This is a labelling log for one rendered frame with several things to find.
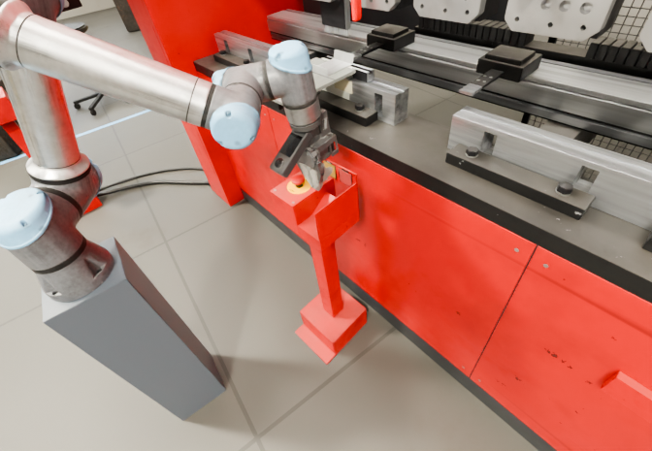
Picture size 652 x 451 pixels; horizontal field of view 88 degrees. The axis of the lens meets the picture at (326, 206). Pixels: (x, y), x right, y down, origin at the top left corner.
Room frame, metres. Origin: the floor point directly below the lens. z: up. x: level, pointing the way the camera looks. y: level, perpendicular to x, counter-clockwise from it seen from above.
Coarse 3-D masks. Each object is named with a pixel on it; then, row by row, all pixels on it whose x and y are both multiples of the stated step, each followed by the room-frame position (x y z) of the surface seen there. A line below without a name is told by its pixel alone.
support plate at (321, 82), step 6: (312, 60) 1.10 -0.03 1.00; (318, 60) 1.10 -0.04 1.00; (324, 60) 1.09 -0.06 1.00; (342, 72) 0.98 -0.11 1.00; (348, 72) 0.97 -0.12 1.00; (354, 72) 0.98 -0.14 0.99; (318, 78) 0.96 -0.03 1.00; (324, 78) 0.95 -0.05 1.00; (336, 78) 0.94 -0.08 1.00; (342, 78) 0.95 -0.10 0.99; (318, 84) 0.91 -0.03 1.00; (324, 84) 0.91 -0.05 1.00; (330, 84) 0.92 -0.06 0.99; (318, 90) 0.90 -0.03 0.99; (276, 102) 0.86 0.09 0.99
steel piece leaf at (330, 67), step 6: (330, 60) 1.08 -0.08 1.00; (336, 60) 1.07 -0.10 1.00; (312, 66) 1.01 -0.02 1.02; (318, 66) 0.99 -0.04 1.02; (324, 66) 1.04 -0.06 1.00; (330, 66) 1.03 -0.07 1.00; (336, 66) 1.02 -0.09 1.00; (342, 66) 1.01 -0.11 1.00; (318, 72) 0.99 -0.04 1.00; (324, 72) 0.97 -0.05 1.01; (330, 72) 0.99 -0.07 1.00; (336, 72) 0.98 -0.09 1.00
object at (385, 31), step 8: (384, 24) 1.24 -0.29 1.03; (392, 24) 1.23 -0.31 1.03; (376, 32) 1.18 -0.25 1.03; (384, 32) 1.16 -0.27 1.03; (392, 32) 1.15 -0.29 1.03; (400, 32) 1.15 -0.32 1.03; (408, 32) 1.16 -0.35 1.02; (368, 40) 1.20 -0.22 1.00; (376, 40) 1.17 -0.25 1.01; (384, 40) 1.14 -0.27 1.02; (392, 40) 1.12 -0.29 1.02; (400, 40) 1.13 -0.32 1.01; (408, 40) 1.16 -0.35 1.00; (368, 48) 1.12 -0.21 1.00; (376, 48) 1.13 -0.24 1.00; (384, 48) 1.14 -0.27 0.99; (392, 48) 1.12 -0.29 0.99; (360, 56) 1.08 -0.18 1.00
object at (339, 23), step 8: (336, 0) 1.04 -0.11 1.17; (344, 0) 1.02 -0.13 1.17; (328, 8) 1.07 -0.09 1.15; (336, 8) 1.05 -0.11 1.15; (344, 8) 1.02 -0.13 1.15; (328, 16) 1.08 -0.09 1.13; (336, 16) 1.05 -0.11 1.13; (344, 16) 1.02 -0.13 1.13; (328, 24) 1.08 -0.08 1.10; (336, 24) 1.05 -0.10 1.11; (344, 24) 1.02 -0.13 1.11; (336, 32) 1.07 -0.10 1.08; (344, 32) 1.04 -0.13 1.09
